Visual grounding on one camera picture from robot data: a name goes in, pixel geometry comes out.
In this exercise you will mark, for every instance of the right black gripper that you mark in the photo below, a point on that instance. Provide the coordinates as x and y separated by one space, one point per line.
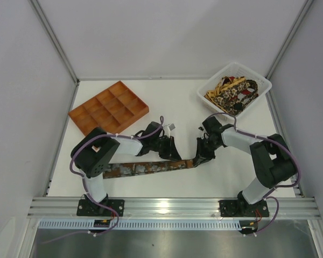
204 148

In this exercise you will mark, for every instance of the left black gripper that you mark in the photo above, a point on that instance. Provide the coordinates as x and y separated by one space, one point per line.
166 145

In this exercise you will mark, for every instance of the brown grey floral tie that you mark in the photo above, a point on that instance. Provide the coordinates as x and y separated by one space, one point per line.
117 170

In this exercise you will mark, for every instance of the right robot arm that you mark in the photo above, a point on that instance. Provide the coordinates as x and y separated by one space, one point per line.
273 163

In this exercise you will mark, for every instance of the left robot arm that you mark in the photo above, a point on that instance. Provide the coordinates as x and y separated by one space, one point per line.
91 157

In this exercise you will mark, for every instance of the dark floral tie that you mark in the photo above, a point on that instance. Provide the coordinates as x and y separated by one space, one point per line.
237 108

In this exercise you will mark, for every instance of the orange compartment tray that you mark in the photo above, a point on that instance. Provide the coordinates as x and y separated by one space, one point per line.
113 109

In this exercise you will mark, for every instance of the white plastic basket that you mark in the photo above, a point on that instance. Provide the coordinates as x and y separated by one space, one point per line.
236 70

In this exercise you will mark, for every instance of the yellow patterned tie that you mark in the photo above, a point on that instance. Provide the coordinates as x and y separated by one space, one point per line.
224 84

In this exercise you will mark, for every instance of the red tie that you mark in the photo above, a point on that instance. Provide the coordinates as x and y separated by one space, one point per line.
239 94

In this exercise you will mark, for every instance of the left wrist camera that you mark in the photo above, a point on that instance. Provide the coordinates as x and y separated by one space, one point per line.
168 129

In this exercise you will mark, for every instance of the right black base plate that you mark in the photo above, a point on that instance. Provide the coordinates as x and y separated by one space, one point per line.
240 208

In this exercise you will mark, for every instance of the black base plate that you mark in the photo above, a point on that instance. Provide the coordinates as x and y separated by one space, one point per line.
240 208
88 209

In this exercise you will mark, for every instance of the aluminium mounting rail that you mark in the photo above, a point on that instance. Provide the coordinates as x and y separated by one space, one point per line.
174 209

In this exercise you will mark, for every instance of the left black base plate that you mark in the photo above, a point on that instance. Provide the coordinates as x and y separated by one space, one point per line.
88 209

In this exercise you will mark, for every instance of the white slotted cable duct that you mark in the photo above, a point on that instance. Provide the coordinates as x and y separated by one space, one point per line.
133 224

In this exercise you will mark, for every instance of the right aluminium frame post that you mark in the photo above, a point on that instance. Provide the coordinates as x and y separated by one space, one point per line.
290 35

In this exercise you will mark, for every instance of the aluminium frame post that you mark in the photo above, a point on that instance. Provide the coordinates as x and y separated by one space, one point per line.
46 25
290 35

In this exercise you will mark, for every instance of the left aluminium frame post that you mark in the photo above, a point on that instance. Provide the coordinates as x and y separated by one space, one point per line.
46 25

